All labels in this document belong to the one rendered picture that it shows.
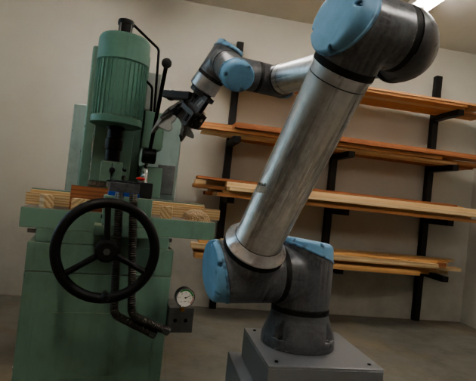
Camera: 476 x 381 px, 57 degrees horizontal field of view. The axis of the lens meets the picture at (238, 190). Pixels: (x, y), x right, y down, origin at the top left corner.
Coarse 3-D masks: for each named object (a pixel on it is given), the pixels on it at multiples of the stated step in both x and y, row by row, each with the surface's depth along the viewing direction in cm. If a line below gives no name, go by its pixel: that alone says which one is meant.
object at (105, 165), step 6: (102, 162) 146; (108, 162) 147; (114, 162) 148; (102, 168) 146; (108, 168) 147; (120, 168) 148; (102, 174) 146; (108, 174) 147; (114, 174) 147; (120, 174) 148; (102, 180) 146; (120, 180) 148; (108, 186) 151
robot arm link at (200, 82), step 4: (196, 72) 135; (196, 76) 134; (200, 76) 133; (204, 76) 133; (192, 80) 135; (196, 80) 134; (200, 80) 133; (204, 80) 133; (208, 80) 133; (196, 84) 134; (200, 84) 133; (204, 84) 133; (208, 84) 133; (212, 84) 134; (200, 88) 134; (204, 88) 134; (208, 88) 134; (212, 88) 134; (216, 88) 135; (204, 92) 134; (208, 92) 135; (212, 92) 135; (216, 92) 137; (208, 96) 137; (212, 96) 137
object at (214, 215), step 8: (32, 192) 143; (32, 200) 143; (56, 200) 145; (64, 200) 146; (152, 208) 155; (160, 208) 156; (176, 208) 158; (184, 208) 159; (192, 208) 160; (200, 208) 162; (176, 216) 158; (216, 216) 163
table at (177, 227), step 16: (32, 208) 129; (48, 208) 132; (64, 208) 140; (32, 224) 129; (48, 224) 130; (80, 224) 133; (96, 224) 129; (160, 224) 141; (176, 224) 143; (192, 224) 144; (208, 224) 146
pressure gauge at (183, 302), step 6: (180, 288) 139; (186, 288) 137; (180, 294) 137; (186, 294) 138; (192, 294) 138; (180, 300) 137; (186, 300) 138; (192, 300) 138; (180, 306) 137; (186, 306) 138
